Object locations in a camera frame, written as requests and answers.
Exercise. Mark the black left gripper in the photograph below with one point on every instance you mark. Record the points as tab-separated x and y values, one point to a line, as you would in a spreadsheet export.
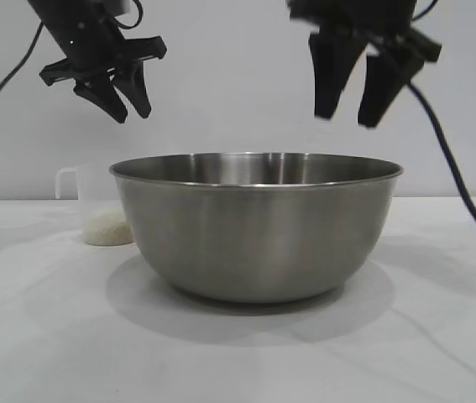
82	38

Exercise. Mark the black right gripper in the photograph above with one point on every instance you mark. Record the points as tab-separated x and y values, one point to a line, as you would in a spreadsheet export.
355	17

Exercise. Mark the translucent plastic measuring cup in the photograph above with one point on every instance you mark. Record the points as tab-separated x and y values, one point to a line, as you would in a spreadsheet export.
74	189

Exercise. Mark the white rice grains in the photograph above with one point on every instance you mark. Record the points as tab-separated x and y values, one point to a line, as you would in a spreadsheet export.
107	231

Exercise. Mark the stainless steel mixing bowl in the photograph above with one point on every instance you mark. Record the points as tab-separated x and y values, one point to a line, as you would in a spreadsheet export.
258	235

